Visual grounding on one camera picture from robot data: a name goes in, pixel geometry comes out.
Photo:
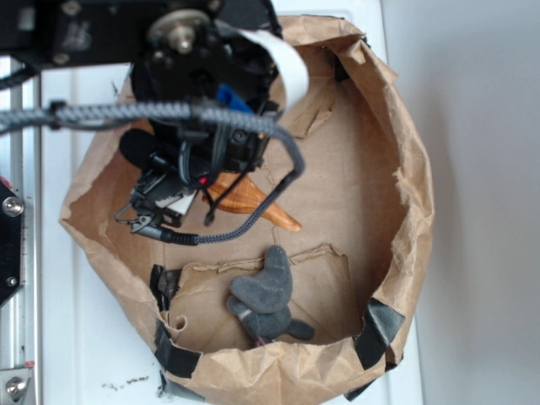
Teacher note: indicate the black mounting bracket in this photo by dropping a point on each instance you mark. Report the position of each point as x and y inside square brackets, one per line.
[11, 243]

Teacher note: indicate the aluminium frame rail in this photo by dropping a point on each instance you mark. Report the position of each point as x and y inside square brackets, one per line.
[20, 317]

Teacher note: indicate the brown paper bag tray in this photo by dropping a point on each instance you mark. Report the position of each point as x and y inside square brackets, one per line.
[366, 207]

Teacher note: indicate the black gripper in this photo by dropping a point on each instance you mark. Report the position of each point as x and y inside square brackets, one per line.
[194, 52]

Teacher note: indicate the brown spiral conch shell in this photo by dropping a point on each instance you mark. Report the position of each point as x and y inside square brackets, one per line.
[246, 197]

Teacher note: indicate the grey plush toy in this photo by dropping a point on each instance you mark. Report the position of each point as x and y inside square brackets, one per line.
[261, 302]

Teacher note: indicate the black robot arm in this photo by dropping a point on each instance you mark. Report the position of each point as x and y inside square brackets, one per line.
[67, 34]

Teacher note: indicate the silver corner bracket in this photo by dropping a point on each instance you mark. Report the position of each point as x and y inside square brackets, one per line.
[17, 386]

